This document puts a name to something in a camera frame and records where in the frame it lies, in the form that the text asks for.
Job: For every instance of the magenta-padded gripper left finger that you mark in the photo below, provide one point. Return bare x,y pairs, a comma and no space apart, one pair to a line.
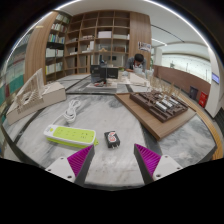
65,166

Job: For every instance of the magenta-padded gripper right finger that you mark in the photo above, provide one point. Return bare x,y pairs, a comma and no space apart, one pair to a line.
160,166

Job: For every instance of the black charger block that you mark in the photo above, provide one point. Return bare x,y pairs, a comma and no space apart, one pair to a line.
112,139

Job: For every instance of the green and white power strip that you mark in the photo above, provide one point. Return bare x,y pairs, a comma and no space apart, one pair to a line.
71,135

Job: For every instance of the brown architectural model, wooden board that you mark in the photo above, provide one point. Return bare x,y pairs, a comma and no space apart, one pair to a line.
160,111

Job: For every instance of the curved wooden slat bench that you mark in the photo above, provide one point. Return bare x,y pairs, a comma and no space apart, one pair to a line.
213,133

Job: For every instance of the white architectural model, beige base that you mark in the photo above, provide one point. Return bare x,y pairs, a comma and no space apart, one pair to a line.
35,100

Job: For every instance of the dark bin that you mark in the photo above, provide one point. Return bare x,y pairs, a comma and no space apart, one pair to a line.
193,92

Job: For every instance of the small white building model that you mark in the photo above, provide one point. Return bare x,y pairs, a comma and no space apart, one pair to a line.
138,80

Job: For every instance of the black box display model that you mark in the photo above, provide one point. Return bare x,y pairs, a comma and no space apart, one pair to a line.
98,72

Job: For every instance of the glass-fronted bookcase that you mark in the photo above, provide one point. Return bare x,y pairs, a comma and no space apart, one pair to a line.
15,73

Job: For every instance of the person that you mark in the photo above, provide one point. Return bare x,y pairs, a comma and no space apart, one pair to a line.
136,62

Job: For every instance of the dark shelf unit with books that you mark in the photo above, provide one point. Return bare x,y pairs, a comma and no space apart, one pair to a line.
55,50

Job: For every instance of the wall-mounted screen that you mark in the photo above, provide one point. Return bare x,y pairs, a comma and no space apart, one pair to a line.
215,78

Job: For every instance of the wall poster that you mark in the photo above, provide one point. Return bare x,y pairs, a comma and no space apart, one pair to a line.
144,46

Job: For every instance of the wooden wall shelf unit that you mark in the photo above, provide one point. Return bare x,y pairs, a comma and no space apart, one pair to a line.
104,35

